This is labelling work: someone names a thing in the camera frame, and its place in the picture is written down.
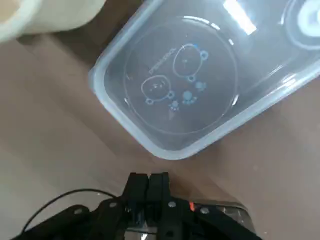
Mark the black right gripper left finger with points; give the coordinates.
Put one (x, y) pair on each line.
(136, 190)

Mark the cream rectangular bowl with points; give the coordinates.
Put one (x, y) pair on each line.
(50, 17)

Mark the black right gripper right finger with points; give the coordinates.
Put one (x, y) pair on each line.
(158, 190)

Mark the smoky clear drawer orange knob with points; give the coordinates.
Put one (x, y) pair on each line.
(232, 212)

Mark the clear plastic container lid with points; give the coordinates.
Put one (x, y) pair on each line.
(200, 75)

